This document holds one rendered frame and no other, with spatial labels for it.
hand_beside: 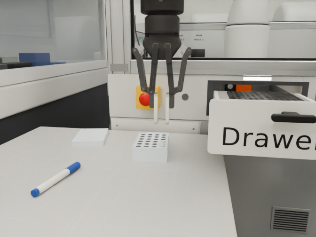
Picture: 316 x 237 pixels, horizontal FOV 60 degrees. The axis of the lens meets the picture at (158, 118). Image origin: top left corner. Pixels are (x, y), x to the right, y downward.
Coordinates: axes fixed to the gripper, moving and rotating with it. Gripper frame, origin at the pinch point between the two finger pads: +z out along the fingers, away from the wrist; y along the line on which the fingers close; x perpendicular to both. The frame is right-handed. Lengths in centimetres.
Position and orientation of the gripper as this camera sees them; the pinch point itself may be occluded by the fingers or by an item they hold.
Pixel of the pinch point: (161, 108)
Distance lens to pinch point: 63.5
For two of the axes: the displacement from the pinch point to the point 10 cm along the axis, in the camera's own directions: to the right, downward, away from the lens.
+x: -0.7, 2.4, -9.7
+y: -10.0, -0.2, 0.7
